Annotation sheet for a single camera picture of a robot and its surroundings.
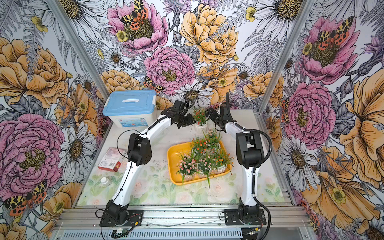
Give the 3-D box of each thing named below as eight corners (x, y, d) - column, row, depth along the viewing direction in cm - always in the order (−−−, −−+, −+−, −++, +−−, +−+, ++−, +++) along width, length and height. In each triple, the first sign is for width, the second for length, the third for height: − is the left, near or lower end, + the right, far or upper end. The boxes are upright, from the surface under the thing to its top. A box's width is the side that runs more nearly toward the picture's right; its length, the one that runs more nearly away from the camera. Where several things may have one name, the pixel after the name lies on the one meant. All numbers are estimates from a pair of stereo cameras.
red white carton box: (100, 169, 93) (96, 166, 89) (113, 150, 101) (110, 147, 97) (117, 173, 91) (114, 170, 88) (128, 154, 99) (126, 150, 96)
